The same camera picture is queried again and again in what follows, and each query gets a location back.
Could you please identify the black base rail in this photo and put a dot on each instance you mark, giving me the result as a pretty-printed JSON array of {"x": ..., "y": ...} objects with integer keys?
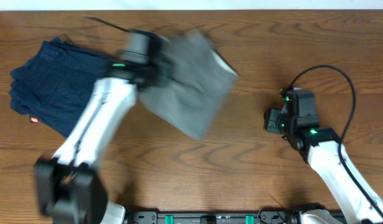
[{"x": 310, "y": 213}]

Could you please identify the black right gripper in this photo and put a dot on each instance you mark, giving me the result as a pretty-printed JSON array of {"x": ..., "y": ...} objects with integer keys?
[{"x": 271, "y": 116}]

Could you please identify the grey shorts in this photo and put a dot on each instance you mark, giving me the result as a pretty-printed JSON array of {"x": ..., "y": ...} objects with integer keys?
[{"x": 197, "y": 88}]

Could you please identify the folded navy blue garment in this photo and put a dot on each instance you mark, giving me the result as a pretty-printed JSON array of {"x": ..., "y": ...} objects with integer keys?
[{"x": 55, "y": 86}]

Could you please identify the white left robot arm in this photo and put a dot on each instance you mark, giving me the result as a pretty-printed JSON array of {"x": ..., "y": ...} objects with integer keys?
[{"x": 68, "y": 185}]

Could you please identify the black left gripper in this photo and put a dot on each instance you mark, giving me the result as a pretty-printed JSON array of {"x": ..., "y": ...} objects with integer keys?
[{"x": 158, "y": 67}]

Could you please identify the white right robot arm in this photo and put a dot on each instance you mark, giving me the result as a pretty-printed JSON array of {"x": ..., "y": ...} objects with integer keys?
[{"x": 323, "y": 151}]

